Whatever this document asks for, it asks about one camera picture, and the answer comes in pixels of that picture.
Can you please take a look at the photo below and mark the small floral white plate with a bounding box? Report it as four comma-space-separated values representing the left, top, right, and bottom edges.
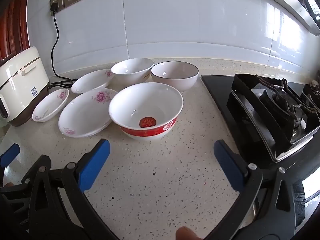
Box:
32, 89, 70, 123

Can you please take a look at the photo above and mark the cream rice cooker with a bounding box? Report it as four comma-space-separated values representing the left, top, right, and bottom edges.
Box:
0, 46, 50, 127

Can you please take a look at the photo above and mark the red-brown wooden cabinet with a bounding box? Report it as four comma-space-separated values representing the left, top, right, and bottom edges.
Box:
0, 0, 31, 60

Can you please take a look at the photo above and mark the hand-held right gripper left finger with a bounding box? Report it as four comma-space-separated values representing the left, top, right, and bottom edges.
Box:
27, 139, 120, 240

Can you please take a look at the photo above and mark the black power cable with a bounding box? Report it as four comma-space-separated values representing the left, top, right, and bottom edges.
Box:
45, 1, 78, 92

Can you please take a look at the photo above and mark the medium floral white plate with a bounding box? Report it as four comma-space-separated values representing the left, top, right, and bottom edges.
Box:
71, 69, 115, 94

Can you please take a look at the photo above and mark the person's right hand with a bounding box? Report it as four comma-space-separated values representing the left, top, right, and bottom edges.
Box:
176, 226, 202, 240

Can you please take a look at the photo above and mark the black burner grate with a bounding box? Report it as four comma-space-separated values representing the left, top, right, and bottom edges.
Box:
226, 74, 320, 162
301, 80, 320, 110

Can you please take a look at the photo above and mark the white bowl with floral print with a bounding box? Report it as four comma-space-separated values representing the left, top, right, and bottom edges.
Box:
111, 58, 155, 87

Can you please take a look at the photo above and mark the black-rimmed white bowl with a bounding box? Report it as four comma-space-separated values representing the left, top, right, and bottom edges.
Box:
151, 61, 200, 92

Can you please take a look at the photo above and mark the red-banded white bowl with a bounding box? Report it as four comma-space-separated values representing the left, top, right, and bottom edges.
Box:
108, 82, 184, 141

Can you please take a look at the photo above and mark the large floral white plate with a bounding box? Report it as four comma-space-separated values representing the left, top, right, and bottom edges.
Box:
58, 88, 118, 138

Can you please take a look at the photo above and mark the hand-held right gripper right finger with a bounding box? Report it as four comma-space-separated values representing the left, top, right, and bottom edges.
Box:
204, 140, 304, 240

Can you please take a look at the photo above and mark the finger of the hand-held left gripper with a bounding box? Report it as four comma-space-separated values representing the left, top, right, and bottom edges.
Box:
0, 144, 20, 168
0, 177, 32, 202

